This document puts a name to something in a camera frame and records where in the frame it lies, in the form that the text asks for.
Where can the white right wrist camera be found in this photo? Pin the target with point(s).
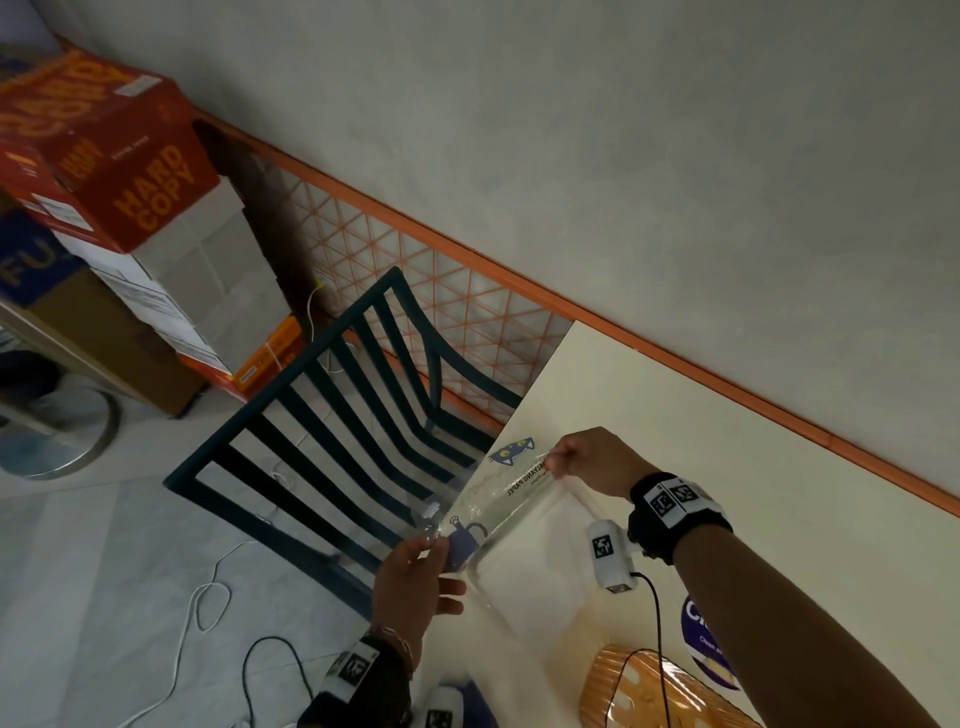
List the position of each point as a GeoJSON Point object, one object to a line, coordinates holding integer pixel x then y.
{"type": "Point", "coordinates": [609, 551]}

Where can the black right wristband with markers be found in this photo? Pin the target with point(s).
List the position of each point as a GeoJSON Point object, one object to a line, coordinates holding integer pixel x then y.
{"type": "Point", "coordinates": [675, 510]}

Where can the brown cardboard box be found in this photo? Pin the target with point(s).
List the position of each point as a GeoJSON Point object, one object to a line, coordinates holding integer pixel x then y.
{"type": "Point", "coordinates": [112, 345]}

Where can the person's left hand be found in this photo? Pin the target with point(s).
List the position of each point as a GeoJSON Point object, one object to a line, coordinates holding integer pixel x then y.
{"type": "Point", "coordinates": [409, 585]}

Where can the person's right hand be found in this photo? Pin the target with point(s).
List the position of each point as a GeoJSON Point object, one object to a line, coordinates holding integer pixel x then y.
{"type": "Point", "coordinates": [604, 461]}

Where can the purple round sticker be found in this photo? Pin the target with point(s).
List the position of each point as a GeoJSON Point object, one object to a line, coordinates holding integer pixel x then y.
{"type": "Point", "coordinates": [705, 637]}

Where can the dark green slatted chair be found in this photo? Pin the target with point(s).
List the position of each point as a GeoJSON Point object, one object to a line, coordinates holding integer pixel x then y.
{"type": "Point", "coordinates": [420, 352]}

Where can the blue cloth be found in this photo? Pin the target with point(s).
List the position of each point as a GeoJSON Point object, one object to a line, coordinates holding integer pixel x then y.
{"type": "Point", "coordinates": [476, 705]}

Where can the orange ribbed plastic box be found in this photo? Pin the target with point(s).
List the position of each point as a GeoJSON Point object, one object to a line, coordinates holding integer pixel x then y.
{"type": "Point", "coordinates": [637, 697]}

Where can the orange mesh fence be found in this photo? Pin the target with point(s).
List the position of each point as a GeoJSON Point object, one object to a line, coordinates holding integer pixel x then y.
{"type": "Point", "coordinates": [675, 352]}

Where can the round metal base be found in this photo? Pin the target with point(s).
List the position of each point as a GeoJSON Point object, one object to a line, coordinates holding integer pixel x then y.
{"type": "Point", "coordinates": [67, 450]}

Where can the clear cat print tissue wrapper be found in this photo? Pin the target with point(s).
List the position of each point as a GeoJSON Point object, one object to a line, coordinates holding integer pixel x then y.
{"type": "Point", "coordinates": [514, 450]}

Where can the person's right forearm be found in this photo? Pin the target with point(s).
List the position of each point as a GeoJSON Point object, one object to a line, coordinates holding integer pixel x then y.
{"type": "Point", "coordinates": [787, 637]}

